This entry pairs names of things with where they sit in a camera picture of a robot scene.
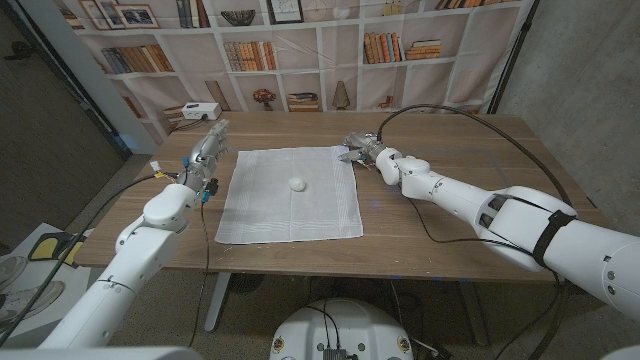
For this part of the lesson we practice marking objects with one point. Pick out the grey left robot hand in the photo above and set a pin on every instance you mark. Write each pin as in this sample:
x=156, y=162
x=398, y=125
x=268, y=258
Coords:
x=207, y=152

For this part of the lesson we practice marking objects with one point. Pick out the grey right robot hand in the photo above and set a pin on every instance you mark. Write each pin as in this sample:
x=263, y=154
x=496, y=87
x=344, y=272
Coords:
x=367, y=145

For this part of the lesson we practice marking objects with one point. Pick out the white toy egg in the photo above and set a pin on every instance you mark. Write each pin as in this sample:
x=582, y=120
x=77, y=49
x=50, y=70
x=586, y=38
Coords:
x=297, y=184

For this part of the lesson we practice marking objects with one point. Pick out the white cloth napkin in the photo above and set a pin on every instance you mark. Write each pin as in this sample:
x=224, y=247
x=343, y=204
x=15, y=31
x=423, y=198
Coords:
x=265, y=210

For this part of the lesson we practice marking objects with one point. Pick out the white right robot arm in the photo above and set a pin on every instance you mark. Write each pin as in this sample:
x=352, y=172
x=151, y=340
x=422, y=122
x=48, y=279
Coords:
x=575, y=240

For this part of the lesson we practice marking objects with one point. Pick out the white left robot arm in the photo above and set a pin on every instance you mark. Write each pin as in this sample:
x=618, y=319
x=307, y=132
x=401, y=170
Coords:
x=135, y=255

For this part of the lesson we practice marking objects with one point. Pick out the white power strip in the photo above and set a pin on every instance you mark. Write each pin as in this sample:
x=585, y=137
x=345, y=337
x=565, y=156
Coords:
x=201, y=110

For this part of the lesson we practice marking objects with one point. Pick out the printed bookshelf backdrop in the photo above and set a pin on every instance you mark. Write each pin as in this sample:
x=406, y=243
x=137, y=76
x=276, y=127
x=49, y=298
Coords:
x=340, y=65

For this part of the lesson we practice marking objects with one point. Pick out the grey metal table leg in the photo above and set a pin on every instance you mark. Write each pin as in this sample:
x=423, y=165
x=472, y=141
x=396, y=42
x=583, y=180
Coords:
x=217, y=305
x=475, y=315

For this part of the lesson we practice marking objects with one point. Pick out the black backdrop stand pole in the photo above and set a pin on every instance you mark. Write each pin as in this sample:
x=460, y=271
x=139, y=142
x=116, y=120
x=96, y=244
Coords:
x=510, y=60

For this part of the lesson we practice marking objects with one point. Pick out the white floor mat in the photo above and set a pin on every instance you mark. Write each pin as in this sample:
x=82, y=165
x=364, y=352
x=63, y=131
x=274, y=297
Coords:
x=75, y=280

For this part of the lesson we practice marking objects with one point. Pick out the yellow and black floor pad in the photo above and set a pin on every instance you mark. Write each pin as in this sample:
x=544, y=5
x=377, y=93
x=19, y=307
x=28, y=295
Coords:
x=47, y=246

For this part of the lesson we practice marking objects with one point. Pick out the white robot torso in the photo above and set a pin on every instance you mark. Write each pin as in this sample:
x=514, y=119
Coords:
x=345, y=330

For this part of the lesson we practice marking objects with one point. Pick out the grey sneaker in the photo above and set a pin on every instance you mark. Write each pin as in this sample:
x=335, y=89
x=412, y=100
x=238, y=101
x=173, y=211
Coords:
x=11, y=270
x=30, y=300

